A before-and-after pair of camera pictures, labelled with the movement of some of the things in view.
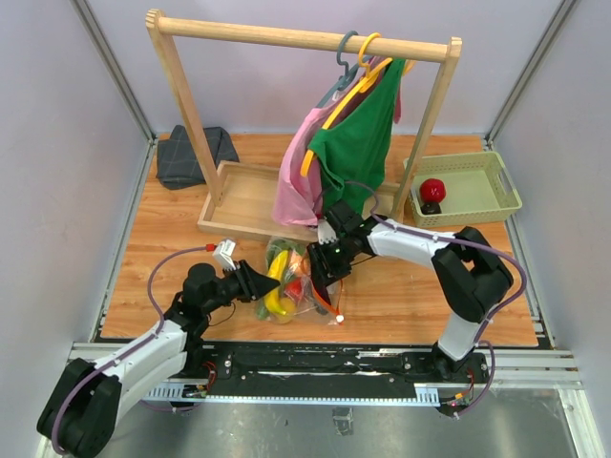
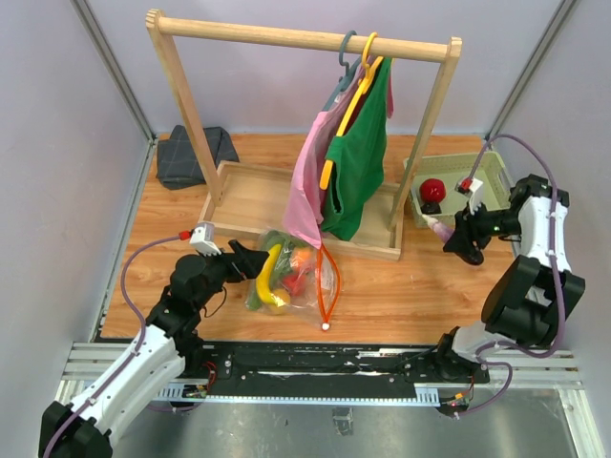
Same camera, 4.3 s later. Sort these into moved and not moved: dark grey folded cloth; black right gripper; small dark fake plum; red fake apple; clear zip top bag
Moved: black right gripper; clear zip top bag
Not moved: red fake apple; small dark fake plum; dark grey folded cloth
